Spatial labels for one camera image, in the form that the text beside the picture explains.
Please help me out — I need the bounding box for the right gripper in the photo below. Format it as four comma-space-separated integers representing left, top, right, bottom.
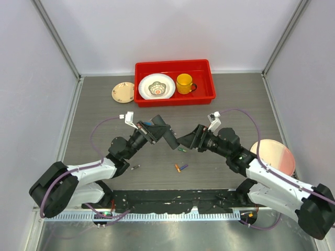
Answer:
176, 124, 230, 158

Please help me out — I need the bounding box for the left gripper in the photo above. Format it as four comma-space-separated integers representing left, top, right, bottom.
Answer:
124, 121, 170, 160

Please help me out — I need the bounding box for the black remote control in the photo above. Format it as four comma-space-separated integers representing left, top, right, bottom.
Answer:
151, 115, 180, 150

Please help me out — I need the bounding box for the orange battery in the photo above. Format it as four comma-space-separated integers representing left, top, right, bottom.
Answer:
175, 164, 181, 173

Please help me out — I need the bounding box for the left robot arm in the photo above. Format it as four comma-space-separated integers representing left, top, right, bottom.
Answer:
29, 115, 179, 218

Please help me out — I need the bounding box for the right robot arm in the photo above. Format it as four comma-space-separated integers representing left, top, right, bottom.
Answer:
177, 124, 334, 240

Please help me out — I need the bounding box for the small patterned bowl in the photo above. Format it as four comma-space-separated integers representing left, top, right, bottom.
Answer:
148, 81, 166, 96

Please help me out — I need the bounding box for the white plate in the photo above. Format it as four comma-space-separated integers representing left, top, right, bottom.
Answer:
138, 73, 176, 100

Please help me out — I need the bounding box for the red plastic bin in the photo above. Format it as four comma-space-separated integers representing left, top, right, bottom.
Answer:
134, 59, 216, 107

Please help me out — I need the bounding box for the beige floral saucer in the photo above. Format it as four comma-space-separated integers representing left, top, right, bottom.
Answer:
111, 82, 135, 104

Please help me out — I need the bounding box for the yellow mug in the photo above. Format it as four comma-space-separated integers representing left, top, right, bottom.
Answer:
176, 73, 197, 95

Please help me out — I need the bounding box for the pink plate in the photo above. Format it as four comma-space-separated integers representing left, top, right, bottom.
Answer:
248, 139, 295, 176

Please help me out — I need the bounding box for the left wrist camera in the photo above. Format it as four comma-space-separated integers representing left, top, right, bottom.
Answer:
119, 111, 138, 130

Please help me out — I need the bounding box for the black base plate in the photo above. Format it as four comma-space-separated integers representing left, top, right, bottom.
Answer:
90, 189, 256, 214

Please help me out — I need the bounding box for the perforated cable duct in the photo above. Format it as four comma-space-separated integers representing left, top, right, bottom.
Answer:
44, 210, 241, 222

